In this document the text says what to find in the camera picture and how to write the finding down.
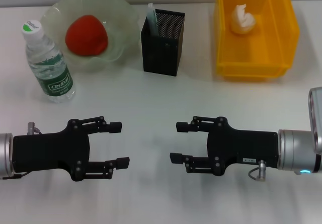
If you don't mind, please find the clear water bottle green label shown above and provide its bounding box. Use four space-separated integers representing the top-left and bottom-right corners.
21 19 77 104

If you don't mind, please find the arm connector with cable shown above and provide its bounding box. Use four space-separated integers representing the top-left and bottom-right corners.
248 160 268 182
0 121 45 180

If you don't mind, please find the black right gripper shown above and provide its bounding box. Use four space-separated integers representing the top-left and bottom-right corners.
170 115 280 177

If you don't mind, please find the white paper ball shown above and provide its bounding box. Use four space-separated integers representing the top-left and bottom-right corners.
230 4 257 35

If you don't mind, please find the black mesh pen holder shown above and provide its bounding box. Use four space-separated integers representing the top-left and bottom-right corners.
140 9 186 78

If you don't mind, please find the right arm connector with cable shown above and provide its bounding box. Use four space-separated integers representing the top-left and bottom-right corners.
248 160 268 182

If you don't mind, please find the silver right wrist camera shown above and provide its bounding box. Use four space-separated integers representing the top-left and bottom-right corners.
308 87 322 156

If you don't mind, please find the red-orange fruit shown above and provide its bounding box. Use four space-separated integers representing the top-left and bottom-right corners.
65 14 109 57

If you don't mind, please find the pale green glass fruit bowl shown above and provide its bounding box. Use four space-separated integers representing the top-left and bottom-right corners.
40 0 141 73

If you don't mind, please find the left arm connector with cable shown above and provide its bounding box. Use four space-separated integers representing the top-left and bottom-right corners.
0 121 45 180

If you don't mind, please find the yellow plastic bin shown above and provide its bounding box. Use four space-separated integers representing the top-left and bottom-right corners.
213 0 300 82

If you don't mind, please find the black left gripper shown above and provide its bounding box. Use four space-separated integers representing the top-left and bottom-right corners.
12 115 131 182

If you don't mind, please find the silver grey pen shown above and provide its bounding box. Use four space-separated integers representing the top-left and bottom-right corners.
147 3 157 37

